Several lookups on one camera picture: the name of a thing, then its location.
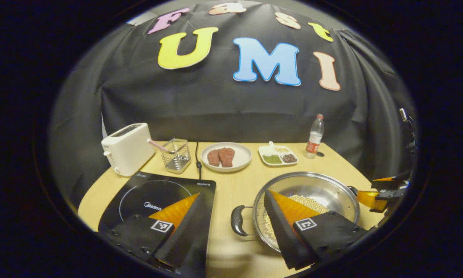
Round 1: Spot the white round plate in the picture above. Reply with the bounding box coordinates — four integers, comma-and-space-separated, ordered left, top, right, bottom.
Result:
201, 142, 252, 173

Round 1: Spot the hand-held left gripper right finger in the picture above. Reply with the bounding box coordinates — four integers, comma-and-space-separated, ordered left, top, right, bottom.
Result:
263, 189, 369, 271

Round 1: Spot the stainless steel pot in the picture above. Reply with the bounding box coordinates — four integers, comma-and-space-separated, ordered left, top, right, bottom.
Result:
231, 171, 360, 253

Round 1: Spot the white toaster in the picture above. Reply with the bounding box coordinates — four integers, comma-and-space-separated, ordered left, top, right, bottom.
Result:
101, 123, 156, 177

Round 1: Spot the black induction cooktop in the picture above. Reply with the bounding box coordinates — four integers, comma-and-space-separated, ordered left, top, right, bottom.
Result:
98, 171, 216, 267

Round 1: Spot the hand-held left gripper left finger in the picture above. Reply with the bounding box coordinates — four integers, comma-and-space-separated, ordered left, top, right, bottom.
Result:
109, 192, 212, 278

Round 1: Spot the wire mesh basket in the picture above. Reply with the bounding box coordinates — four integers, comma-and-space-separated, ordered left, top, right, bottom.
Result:
161, 138, 191, 174

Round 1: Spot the pile of soybeans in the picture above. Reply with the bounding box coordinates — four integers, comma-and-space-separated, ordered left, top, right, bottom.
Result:
263, 194, 330, 247

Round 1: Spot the black backdrop cloth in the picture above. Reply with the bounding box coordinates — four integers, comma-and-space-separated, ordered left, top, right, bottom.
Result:
48, 0, 417, 209

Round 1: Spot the white divided dish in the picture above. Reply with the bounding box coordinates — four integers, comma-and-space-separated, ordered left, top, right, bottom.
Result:
258, 141, 299, 166

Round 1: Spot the plastic bottle with red label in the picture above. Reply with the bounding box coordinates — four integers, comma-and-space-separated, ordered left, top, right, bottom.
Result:
304, 114, 324, 159

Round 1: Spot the black power cable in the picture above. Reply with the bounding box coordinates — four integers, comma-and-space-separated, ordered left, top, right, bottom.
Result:
195, 141, 202, 180

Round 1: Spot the pink striped stick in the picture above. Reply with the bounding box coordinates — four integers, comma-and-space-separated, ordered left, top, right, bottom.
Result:
147, 138, 174, 154

